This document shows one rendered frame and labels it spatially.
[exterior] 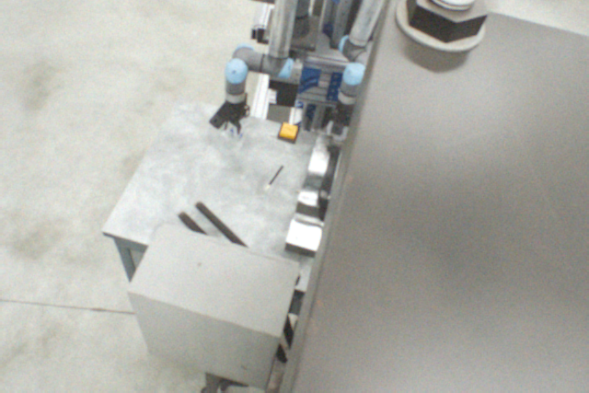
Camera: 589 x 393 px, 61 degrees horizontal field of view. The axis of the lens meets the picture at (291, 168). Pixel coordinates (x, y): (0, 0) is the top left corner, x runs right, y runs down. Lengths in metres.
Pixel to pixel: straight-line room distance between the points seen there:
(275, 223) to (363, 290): 1.43
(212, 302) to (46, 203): 2.08
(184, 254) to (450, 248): 0.66
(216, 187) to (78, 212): 1.15
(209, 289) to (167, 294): 0.08
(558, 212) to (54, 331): 2.35
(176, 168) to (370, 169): 1.53
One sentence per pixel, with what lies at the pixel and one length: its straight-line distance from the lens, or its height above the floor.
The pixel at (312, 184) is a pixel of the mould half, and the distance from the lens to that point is 1.80.
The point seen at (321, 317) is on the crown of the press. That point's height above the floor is 2.00.
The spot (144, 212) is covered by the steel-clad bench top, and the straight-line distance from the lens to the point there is 1.86.
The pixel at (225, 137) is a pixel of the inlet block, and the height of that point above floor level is 0.85.
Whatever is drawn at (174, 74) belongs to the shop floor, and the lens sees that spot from 3.49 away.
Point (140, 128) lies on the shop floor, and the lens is 3.17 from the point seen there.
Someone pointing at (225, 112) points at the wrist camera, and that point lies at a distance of 1.86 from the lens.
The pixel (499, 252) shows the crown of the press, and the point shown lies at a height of 2.01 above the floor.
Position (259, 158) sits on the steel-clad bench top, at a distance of 1.99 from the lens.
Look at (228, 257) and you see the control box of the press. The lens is 1.01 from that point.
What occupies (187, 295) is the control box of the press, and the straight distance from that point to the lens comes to 0.98.
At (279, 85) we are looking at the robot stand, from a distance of 2.21.
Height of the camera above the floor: 2.37
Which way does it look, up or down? 53 degrees down
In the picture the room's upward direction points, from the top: 11 degrees clockwise
